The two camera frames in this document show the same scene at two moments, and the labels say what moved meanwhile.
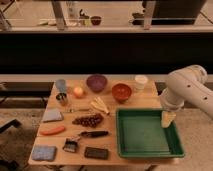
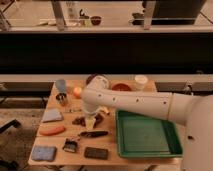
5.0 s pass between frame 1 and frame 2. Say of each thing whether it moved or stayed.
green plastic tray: stayed
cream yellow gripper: moved
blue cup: stayed
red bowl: stayed
